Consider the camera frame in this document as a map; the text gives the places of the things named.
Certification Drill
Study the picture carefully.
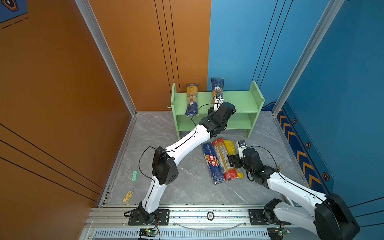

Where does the blue Barilla spaghetti box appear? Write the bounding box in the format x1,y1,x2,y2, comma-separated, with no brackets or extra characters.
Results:
202,143,226,185

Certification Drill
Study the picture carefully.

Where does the Ankara spaghetti bag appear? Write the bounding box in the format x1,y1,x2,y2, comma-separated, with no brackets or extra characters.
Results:
211,78,225,103
185,84,198,117

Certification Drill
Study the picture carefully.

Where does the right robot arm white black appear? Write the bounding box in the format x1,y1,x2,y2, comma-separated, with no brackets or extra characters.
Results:
229,147,361,240

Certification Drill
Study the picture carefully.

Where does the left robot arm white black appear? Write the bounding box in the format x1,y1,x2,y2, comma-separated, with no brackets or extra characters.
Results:
138,102,236,224

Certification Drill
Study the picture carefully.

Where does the yellow pasta bag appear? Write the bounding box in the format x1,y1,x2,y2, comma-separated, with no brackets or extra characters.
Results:
224,140,244,179

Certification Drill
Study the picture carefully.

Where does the green metal two-tier shelf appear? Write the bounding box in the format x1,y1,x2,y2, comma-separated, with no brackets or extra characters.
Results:
171,81,265,139

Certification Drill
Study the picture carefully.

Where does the red-ended clear spaghetti bag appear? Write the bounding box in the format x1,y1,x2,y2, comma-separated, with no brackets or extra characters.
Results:
213,138,239,182

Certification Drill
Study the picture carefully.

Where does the right circuit board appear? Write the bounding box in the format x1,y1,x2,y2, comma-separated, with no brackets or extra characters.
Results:
267,228,291,240

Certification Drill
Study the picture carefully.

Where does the circuit board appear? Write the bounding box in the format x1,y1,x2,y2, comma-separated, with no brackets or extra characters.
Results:
138,229,159,240
267,228,291,240

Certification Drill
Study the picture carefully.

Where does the small green block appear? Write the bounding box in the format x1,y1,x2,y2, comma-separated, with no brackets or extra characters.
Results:
132,171,138,182

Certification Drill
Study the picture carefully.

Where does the small yellow tag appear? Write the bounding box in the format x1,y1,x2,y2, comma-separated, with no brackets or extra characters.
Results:
123,191,134,204

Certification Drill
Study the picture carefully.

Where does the left circuit board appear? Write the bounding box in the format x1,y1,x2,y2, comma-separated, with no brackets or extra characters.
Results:
138,229,159,240

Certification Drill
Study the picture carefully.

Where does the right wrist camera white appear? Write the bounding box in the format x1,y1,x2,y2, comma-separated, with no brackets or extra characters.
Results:
237,140,247,159

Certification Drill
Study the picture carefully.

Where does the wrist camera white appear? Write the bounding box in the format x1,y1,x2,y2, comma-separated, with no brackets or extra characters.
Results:
237,140,247,159
214,93,224,112

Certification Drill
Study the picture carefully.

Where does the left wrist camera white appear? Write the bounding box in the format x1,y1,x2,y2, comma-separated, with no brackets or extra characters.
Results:
214,93,224,112

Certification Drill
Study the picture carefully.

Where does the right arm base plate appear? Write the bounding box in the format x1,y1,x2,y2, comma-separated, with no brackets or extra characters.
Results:
248,209,291,226

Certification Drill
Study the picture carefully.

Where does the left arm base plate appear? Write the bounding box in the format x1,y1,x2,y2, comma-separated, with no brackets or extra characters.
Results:
125,209,170,226

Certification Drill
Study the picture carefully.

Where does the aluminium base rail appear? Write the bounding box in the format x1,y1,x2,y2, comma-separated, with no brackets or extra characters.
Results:
80,204,318,240

